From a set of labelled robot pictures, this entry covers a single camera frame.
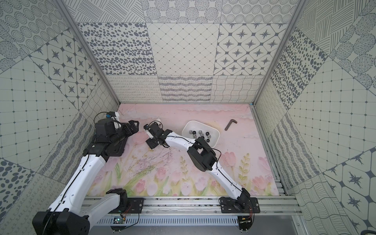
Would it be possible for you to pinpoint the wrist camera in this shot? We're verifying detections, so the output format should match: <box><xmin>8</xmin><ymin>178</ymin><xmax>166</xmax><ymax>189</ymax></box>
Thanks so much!
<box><xmin>144</xmin><ymin>124</ymin><xmax>153</xmax><ymax>139</ymax></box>
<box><xmin>106</xmin><ymin>112</ymin><xmax>121</xmax><ymax>129</ymax></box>

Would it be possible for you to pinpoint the dark hex allen key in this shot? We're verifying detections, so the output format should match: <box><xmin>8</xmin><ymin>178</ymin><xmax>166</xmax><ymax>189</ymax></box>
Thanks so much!
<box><xmin>225</xmin><ymin>119</ymin><xmax>238</xmax><ymax>131</ymax></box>

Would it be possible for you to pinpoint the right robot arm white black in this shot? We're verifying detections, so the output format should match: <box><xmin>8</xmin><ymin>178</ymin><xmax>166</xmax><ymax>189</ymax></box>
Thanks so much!
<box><xmin>144</xmin><ymin>120</ymin><xmax>252</xmax><ymax>209</ymax></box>

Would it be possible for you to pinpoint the aluminium mounting rail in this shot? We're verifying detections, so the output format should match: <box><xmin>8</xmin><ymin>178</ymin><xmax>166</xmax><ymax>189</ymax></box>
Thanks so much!
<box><xmin>76</xmin><ymin>196</ymin><xmax>303</xmax><ymax>216</ymax></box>

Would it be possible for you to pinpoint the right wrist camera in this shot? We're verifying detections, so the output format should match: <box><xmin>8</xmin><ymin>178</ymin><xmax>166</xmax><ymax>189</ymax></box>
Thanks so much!
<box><xmin>144</xmin><ymin>124</ymin><xmax>153</xmax><ymax>139</ymax></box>

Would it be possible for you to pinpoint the white slotted cable duct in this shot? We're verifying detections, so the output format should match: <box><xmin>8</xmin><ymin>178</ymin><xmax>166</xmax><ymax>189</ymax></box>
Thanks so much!
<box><xmin>97</xmin><ymin>215</ymin><xmax>238</xmax><ymax>226</ymax></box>

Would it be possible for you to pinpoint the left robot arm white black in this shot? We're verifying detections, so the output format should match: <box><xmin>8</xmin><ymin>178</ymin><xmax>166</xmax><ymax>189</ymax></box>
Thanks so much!
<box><xmin>32</xmin><ymin>116</ymin><xmax>139</xmax><ymax>235</ymax></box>

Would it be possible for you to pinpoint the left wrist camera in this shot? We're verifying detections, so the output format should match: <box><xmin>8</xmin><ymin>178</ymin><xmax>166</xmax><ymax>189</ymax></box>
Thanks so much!
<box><xmin>106</xmin><ymin>112</ymin><xmax>121</xmax><ymax>129</ymax></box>

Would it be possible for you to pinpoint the white storage box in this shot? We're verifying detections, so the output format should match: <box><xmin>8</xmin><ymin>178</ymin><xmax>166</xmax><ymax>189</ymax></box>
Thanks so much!
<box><xmin>181</xmin><ymin>120</ymin><xmax>220</xmax><ymax>147</ymax></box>

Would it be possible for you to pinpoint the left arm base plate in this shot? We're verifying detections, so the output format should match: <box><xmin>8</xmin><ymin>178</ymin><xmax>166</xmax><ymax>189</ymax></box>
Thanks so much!
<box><xmin>109</xmin><ymin>197</ymin><xmax>145</xmax><ymax>214</ymax></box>

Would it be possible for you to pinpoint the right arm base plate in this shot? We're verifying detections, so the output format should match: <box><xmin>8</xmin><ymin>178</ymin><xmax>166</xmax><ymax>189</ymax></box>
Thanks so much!
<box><xmin>218</xmin><ymin>197</ymin><xmax>260</xmax><ymax>213</ymax></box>

